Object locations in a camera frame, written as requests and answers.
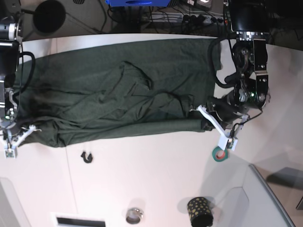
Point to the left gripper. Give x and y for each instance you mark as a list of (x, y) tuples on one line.
[(223, 112)]

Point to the green tape roll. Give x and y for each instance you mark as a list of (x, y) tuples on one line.
[(220, 155)]

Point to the small black clip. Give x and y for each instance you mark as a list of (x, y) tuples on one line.
[(87, 158)]

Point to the dark green t-shirt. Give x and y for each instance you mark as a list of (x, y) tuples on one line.
[(120, 90)]

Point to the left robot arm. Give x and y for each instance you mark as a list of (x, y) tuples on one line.
[(246, 22)]

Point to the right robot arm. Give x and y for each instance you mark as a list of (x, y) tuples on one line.
[(11, 36)]

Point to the white power strip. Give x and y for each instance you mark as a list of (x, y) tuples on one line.
[(202, 19)]

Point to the black gold-dotted cup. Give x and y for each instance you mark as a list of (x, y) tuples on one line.
[(200, 212)]

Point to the silver tape roll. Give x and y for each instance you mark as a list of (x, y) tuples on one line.
[(134, 215)]

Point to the blue plastic box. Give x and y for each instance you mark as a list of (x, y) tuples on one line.
[(123, 3)]

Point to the round black stand base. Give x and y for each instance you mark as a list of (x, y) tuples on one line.
[(49, 16)]

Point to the white slotted tray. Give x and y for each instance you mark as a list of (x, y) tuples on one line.
[(77, 220)]

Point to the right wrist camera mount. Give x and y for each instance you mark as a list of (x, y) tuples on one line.
[(11, 142)]

